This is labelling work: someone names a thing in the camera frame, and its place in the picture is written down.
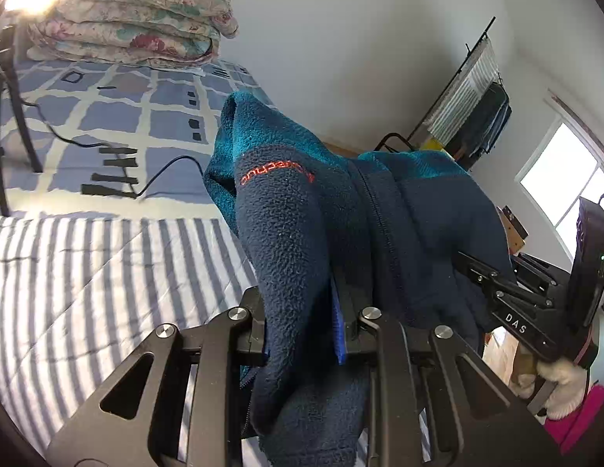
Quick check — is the blue checked bed sheet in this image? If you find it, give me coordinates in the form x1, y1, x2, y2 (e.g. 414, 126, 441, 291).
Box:
0, 58, 276, 219

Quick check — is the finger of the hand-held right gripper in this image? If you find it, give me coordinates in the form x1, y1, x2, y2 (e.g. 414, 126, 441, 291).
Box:
455, 250, 570, 363
511, 253, 572, 297

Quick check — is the ring light on tripod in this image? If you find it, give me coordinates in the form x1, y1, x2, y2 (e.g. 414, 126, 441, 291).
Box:
0, 24, 44, 217

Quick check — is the brown wooden furniture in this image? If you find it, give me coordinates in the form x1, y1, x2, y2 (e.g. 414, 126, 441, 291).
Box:
497, 204, 529, 254

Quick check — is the blue white striped bed sheet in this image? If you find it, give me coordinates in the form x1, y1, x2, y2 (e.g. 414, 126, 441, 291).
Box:
0, 214, 380, 467

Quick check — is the striped hanging cloth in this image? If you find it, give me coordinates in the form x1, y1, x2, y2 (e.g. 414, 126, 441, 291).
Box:
426, 39, 500, 142

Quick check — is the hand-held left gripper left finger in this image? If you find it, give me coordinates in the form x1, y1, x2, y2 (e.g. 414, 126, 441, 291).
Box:
46, 288, 271, 467

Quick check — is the folded floral quilt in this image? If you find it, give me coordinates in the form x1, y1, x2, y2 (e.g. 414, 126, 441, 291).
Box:
26, 0, 240, 66

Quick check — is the window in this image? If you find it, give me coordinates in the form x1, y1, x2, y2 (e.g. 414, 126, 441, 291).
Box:
518, 90, 604, 234

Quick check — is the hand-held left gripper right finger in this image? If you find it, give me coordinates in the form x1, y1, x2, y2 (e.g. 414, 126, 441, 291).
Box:
331, 277, 563, 467

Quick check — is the teal plaid fleece jacket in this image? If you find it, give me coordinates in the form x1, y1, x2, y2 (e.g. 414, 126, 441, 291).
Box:
203, 90, 519, 467

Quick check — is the black ring light cable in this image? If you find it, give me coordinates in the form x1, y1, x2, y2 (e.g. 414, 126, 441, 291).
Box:
19, 100, 208, 200

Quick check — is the black metal clothes rack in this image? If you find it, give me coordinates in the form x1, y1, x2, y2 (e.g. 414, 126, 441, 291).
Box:
377, 17, 514, 166

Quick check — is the dark hanging garment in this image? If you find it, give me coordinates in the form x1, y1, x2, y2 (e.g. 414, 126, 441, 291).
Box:
448, 82, 513, 171

